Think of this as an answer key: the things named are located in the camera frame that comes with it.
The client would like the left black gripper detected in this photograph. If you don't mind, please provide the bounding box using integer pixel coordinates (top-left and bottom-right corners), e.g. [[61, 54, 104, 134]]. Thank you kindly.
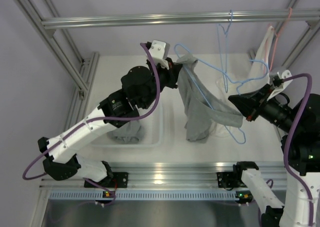
[[139, 56, 182, 110]]

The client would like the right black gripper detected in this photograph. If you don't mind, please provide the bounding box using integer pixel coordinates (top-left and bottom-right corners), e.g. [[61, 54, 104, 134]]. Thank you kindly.
[[228, 83, 300, 134]]

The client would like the blue wire hanger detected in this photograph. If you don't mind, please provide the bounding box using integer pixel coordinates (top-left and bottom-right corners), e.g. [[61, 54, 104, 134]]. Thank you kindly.
[[216, 10, 234, 94], [173, 43, 271, 145]]

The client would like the grey tank top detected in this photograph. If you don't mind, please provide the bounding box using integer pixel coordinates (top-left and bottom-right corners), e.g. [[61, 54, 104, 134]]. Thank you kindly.
[[177, 53, 243, 143], [107, 120, 145, 144]]

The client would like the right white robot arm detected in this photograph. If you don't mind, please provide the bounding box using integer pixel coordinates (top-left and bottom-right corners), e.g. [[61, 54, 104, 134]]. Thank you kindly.
[[228, 84, 320, 227]]

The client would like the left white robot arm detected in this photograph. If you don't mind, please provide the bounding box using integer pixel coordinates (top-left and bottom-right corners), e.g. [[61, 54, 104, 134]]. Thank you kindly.
[[38, 58, 183, 187]]

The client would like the white tank top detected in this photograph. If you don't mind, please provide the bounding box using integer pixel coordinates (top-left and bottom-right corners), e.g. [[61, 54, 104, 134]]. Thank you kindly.
[[214, 28, 276, 138]]

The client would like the white plastic basket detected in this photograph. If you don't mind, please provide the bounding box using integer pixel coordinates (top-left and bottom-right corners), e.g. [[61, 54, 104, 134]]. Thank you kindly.
[[91, 102, 164, 148]]

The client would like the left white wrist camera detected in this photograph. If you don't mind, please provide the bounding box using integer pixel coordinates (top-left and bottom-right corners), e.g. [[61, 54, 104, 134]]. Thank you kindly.
[[149, 39, 170, 70]]

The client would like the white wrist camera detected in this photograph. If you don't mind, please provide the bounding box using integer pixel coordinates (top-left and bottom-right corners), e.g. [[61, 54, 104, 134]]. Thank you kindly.
[[267, 69, 293, 101], [149, 39, 170, 70]]

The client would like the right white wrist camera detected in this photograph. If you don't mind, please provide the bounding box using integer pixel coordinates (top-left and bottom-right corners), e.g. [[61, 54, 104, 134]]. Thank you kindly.
[[267, 69, 293, 101]]

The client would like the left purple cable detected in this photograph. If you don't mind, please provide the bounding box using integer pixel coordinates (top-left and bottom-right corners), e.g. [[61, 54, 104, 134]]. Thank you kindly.
[[22, 42, 162, 204]]

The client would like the purple cable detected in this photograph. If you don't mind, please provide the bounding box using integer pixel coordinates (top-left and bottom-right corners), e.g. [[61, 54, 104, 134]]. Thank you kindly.
[[22, 42, 162, 204], [257, 73, 315, 227]]

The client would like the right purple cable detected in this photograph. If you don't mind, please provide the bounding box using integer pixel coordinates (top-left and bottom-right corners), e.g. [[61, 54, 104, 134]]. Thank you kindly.
[[257, 73, 315, 227]]

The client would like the pink wire hanger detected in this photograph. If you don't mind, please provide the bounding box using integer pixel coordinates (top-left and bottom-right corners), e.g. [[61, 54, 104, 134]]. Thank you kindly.
[[269, 7, 293, 72]]

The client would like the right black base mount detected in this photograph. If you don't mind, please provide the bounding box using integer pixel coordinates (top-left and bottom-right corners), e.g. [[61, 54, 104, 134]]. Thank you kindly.
[[216, 171, 245, 191]]

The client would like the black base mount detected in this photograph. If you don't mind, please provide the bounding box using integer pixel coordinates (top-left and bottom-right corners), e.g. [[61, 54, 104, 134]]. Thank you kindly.
[[96, 172, 129, 189], [216, 171, 245, 191]]

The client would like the left aluminium frame post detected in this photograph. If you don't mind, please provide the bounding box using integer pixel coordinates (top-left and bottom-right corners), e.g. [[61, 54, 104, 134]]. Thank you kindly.
[[4, 0, 101, 100]]

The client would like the aluminium frame post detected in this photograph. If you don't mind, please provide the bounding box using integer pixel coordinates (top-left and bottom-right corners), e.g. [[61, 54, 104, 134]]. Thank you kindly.
[[4, 0, 101, 100], [247, 0, 320, 73]]

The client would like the aluminium top rail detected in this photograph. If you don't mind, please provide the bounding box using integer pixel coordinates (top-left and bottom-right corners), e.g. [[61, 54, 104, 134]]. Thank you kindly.
[[41, 8, 320, 30]]

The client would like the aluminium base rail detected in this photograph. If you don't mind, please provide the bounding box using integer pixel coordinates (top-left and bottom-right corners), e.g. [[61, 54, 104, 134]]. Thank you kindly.
[[39, 162, 287, 190]]

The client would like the right aluminium frame post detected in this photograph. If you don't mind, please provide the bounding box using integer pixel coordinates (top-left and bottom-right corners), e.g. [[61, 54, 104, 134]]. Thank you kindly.
[[247, 0, 320, 73]]

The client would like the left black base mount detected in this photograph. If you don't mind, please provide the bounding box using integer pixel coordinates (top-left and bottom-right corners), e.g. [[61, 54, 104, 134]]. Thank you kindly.
[[96, 172, 129, 189]]

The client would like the white slotted cable duct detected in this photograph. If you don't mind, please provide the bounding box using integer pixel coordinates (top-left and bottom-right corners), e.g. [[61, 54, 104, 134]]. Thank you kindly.
[[48, 190, 239, 201]]

